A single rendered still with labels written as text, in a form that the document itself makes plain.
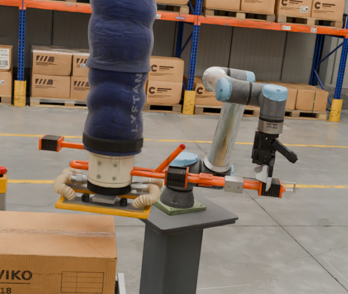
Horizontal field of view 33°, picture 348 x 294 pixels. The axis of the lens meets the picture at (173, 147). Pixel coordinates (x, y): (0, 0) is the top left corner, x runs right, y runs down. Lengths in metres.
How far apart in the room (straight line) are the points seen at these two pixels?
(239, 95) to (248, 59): 9.15
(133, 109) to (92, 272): 0.60
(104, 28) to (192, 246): 1.59
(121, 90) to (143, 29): 0.22
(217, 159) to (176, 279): 0.71
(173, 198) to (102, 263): 1.07
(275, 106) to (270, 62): 9.42
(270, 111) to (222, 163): 1.00
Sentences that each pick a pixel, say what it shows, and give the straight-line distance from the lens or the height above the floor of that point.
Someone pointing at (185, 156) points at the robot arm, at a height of 1.05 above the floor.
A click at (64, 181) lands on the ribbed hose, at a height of 1.17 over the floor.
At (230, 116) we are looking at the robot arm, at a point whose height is 1.32.
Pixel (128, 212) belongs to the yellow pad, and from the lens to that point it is 2.10.
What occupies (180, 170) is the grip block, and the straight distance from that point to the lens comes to 2.20.
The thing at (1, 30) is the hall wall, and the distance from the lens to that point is 10.55.
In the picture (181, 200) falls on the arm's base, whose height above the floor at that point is 0.82.
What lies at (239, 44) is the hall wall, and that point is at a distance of 11.23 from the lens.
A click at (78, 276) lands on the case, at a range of 2.15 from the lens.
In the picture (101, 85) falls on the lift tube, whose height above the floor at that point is 1.54.
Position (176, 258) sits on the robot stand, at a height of 0.50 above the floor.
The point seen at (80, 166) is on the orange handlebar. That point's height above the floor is 1.22.
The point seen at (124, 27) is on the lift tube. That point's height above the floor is 1.75.
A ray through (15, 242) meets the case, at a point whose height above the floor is 0.95.
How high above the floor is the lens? 1.87
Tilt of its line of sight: 14 degrees down
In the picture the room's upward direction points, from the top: 6 degrees clockwise
